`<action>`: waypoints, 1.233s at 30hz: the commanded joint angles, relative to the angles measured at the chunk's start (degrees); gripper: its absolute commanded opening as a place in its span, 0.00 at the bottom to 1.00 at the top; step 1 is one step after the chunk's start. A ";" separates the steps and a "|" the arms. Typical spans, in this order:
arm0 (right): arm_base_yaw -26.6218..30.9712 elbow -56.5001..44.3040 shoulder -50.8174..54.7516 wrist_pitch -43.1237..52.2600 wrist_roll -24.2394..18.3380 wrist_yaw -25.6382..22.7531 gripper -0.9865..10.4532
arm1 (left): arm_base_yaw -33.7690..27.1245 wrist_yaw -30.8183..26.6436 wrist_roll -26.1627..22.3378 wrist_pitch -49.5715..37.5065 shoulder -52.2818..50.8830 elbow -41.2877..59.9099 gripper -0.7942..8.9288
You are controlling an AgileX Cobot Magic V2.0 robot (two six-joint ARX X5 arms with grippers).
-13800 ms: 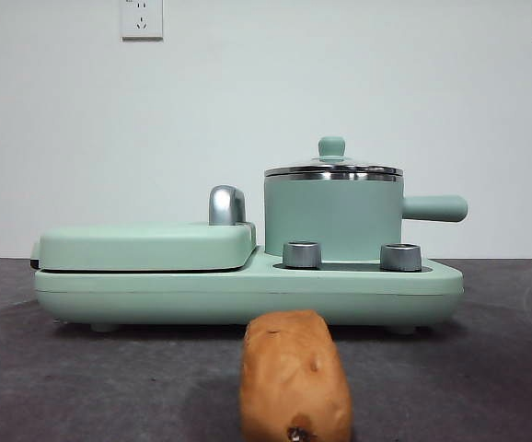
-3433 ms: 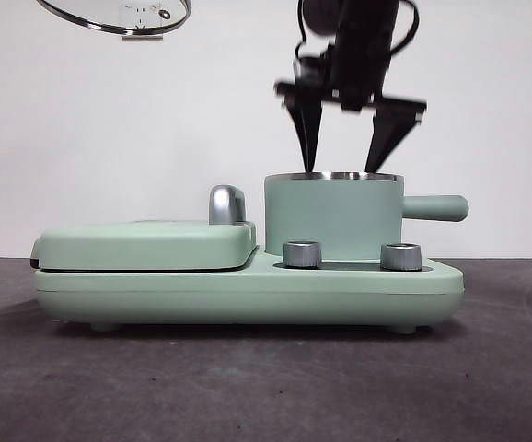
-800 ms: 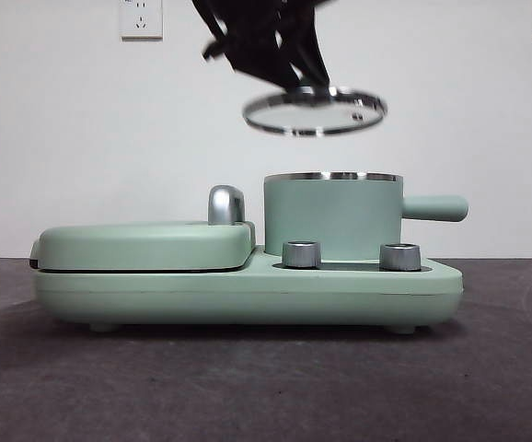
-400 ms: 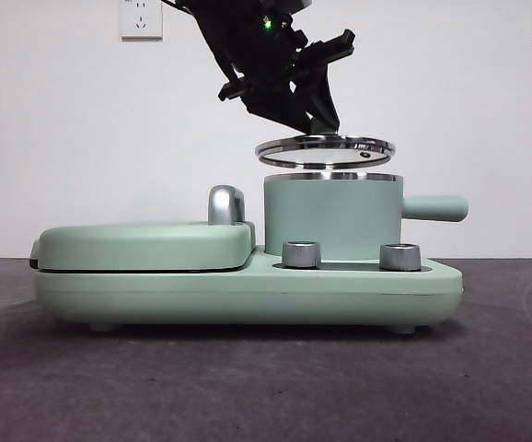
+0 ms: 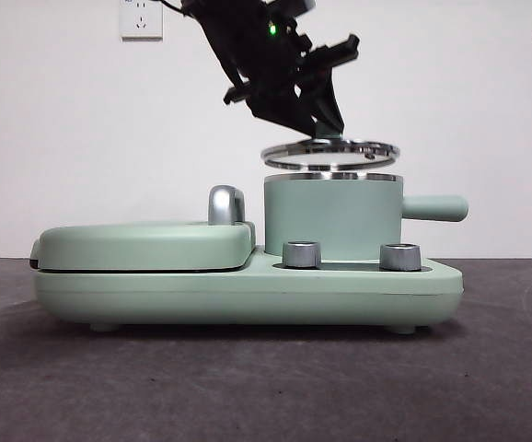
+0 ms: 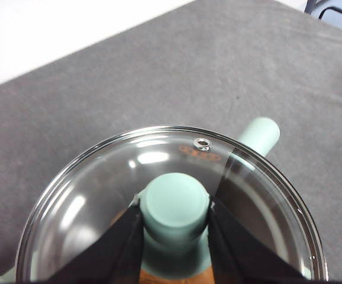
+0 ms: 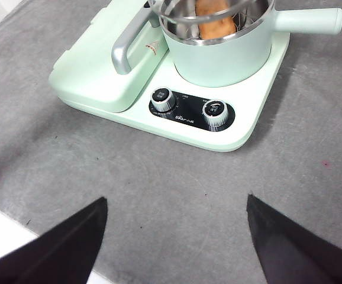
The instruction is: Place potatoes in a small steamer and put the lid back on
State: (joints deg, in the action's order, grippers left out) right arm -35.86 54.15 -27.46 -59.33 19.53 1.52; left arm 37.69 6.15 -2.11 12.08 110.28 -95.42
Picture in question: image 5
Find glass pot lid green knob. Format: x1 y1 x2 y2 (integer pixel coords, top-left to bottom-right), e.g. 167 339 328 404
260 120 400 172

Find silver control knob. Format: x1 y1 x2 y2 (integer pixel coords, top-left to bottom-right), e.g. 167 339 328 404
282 239 323 269
378 242 422 272

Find mint green breakfast machine base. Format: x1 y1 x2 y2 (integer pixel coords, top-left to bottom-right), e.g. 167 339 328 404
33 243 465 333

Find mint green griddle cover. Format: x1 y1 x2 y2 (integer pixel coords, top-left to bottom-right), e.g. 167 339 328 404
29 219 258 273

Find mint green saucepan with handle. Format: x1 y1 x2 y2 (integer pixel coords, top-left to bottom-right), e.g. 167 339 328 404
263 170 469 258

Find silver griddle cover handle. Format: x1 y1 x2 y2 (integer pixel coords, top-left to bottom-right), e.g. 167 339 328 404
207 184 248 227

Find white wall socket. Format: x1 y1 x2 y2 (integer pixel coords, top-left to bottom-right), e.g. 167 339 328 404
119 0 164 41

